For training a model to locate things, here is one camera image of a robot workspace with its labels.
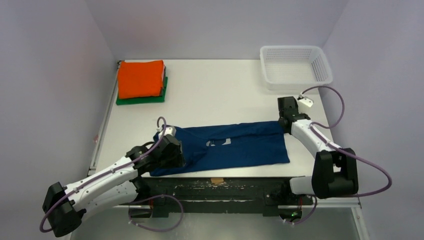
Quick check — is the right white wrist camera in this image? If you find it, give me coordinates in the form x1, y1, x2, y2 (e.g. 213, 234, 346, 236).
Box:
297, 94, 314, 108

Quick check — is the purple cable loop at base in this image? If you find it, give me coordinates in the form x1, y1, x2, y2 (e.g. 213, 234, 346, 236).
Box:
128, 193, 185, 232

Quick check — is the blue t shirt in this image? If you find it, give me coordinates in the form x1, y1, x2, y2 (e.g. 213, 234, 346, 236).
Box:
149, 121, 290, 177

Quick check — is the folded dark t shirt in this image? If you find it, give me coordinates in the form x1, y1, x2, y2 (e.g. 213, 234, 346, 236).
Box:
160, 66, 168, 98

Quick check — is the folded orange t shirt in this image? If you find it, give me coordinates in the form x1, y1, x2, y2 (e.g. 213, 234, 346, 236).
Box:
117, 60, 165, 99

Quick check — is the brown tape piece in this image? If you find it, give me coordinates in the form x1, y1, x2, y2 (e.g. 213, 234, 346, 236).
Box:
210, 177, 225, 185

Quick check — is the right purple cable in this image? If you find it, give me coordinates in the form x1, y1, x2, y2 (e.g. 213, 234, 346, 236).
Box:
299, 85, 393, 199

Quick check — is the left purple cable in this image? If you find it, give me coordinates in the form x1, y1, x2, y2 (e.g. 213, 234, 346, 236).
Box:
39, 116, 168, 233

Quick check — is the folded green t shirt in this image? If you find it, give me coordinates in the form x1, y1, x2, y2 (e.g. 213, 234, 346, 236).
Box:
115, 87, 167, 106

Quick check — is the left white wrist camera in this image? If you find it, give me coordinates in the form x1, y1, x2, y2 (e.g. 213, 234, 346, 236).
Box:
153, 126, 177, 142

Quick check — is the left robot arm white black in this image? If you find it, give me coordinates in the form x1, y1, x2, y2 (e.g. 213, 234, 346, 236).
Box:
39, 134, 184, 238

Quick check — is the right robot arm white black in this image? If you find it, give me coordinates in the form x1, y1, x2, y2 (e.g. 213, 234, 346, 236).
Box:
277, 96, 359, 204

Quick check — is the white plastic basket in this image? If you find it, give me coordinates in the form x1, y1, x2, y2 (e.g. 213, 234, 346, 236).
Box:
259, 45, 334, 91

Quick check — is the black mounting base rail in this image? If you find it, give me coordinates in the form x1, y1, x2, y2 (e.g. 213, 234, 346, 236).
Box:
120, 177, 315, 218

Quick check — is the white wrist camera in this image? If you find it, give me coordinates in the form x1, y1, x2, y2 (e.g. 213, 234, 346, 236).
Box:
153, 126, 177, 142
297, 94, 314, 108

